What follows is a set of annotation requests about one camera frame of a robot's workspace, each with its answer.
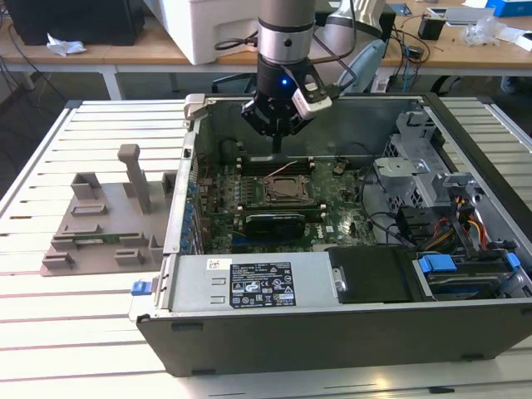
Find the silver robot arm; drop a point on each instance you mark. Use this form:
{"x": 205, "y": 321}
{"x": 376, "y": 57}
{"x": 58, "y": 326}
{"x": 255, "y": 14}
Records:
{"x": 284, "y": 25}

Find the black power adapter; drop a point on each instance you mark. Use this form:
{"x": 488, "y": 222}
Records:
{"x": 415, "y": 52}

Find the white paper sheet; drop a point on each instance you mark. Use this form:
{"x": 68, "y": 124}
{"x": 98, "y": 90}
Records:
{"x": 517, "y": 39}

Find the blue cardboard box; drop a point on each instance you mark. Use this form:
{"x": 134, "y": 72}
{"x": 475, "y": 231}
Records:
{"x": 511, "y": 6}

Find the clear plastic bag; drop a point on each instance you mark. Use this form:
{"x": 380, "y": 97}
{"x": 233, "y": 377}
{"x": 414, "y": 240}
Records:
{"x": 484, "y": 31}

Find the black open PC case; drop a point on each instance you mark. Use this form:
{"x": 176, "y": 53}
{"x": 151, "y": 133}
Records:
{"x": 291, "y": 345}

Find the metal drive cage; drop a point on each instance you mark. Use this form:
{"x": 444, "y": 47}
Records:
{"x": 415, "y": 183}

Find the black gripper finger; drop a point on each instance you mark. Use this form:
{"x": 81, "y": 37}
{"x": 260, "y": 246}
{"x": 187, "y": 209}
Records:
{"x": 251, "y": 114}
{"x": 297, "y": 124}

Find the grey-brown parts rack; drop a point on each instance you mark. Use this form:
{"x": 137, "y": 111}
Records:
{"x": 112, "y": 199}

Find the tall black box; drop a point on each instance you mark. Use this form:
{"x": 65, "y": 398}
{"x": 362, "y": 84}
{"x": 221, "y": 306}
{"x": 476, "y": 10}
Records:
{"x": 391, "y": 25}

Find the blue case latch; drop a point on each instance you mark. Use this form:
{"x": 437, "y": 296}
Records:
{"x": 140, "y": 288}

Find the black graphics card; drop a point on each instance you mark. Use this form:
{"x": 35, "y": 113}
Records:
{"x": 274, "y": 226}

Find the black drive bay cover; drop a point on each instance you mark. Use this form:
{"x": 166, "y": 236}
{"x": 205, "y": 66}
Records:
{"x": 370, "y": 274}

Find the white printer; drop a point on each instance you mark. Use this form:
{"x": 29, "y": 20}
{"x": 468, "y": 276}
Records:
{"x": 208, "y": 21}

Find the large black monitor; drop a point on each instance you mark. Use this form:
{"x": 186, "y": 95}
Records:
{"x": 75, "y": 21}

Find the flat grey device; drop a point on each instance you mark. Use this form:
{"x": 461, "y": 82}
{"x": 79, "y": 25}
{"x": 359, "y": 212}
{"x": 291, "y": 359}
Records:
{"x": 465, "y": 14}

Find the crumpled white paper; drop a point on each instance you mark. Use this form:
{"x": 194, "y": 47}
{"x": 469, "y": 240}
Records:
{"x": 62, "y": 45}

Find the hard disk in blue carrier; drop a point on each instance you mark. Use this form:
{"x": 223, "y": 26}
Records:
{"x": 457, "y": 282}

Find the green RAM stick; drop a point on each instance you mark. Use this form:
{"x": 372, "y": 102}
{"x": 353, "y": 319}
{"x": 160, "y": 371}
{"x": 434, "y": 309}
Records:
{"x": 104, "y": 238}

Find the grey power supply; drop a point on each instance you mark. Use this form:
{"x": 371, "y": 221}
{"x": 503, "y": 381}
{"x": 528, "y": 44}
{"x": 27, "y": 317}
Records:
{"x": 199, "y": 287}

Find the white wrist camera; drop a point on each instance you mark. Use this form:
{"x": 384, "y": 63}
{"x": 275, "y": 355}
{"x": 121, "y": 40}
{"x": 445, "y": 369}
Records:
{"x": 311, "y": 99}

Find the small black box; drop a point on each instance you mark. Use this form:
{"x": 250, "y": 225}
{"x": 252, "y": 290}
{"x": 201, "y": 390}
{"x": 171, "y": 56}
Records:
{"x": 430, "y": 27}

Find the black RAM slot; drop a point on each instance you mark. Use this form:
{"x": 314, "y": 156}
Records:
{"x": 282, "y": 212}
{"x": 257, "y": 161}
{"x": 278, "y": 203}
{"x": 257, "y": 170}

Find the CPU socket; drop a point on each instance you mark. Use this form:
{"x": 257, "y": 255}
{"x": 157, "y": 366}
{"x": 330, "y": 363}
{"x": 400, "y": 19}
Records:
{"x": 268, "y": 200}

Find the green motherboard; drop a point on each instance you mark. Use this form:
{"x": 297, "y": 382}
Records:
{"x": 336, "y": 216}

